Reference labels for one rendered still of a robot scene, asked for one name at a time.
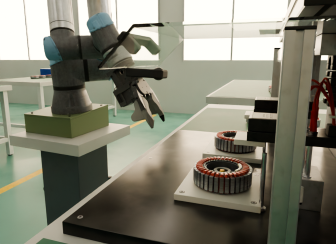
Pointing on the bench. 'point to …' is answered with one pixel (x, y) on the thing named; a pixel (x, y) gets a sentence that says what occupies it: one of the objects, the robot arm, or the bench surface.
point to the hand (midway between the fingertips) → (159, 120)
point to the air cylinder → (312, 190)
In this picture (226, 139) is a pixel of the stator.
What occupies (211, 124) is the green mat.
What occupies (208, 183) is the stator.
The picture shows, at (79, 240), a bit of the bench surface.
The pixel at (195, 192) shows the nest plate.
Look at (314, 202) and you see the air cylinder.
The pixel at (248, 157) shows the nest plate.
